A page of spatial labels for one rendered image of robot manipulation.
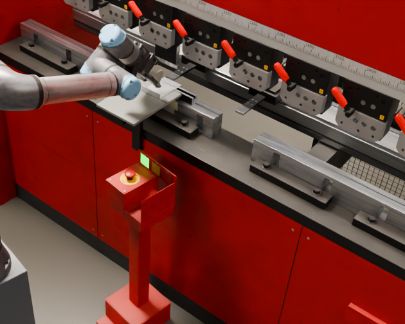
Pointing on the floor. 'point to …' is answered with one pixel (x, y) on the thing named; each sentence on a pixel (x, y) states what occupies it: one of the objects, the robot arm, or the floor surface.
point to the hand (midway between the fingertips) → (151, 83)
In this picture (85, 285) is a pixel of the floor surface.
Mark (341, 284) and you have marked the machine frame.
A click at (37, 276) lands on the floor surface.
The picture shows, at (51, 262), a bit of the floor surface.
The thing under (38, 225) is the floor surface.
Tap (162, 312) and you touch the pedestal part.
